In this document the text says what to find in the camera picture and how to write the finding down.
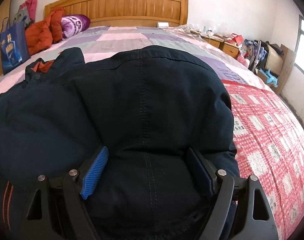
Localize dark navy padded jacket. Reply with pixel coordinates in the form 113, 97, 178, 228
0, 46, 239, 239

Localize pile of colourful clothes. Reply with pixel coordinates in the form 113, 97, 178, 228
237, 39, 267, 72

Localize pink clothes on pile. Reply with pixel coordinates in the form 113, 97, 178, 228
19, 0, 38, 21

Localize red white checkered blanket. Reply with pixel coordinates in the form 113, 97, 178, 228
223, 81, 304, 239

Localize light blue plastic item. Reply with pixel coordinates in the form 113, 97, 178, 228
257, 69, 278, 88

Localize cardboard box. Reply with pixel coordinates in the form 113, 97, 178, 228
258, 41, 296, 95

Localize wooden nightstand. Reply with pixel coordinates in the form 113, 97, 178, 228
190, 30, 239, 59

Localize pink purple patchwork bedsheet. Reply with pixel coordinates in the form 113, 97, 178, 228
0, 25, 270, 94

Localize blue shopping bag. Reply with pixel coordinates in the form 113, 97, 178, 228
0, 17, 30, 75

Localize orange red padded jacket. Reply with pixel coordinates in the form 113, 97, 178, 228
25, 7, 65, 56

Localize purple patterned pillow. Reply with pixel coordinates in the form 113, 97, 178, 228
61, 15, 91, 38

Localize white box on bed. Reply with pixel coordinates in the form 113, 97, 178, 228
157, 22, 169, 28

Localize wooden bed headboard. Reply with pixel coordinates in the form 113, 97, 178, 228
44, 0, 188, 27

